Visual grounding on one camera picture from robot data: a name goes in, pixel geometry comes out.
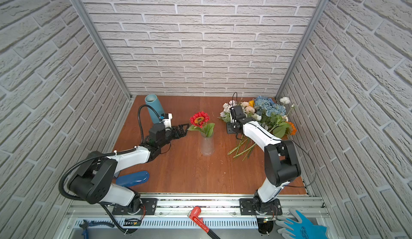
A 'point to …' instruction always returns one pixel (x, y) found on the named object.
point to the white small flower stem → (286, 100)
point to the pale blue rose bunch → (267, 103)
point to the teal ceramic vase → (152, 100)
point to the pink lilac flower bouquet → (225, 114)
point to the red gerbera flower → (199, 121)
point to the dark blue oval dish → (133, 178)
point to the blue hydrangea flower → (278, 109)
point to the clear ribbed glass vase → (207, 144)
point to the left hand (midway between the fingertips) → (187, 123)
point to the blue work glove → (298, 228)
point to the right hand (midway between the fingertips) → (235, 127)
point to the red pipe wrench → (195, 213)
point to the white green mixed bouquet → (277, 126)
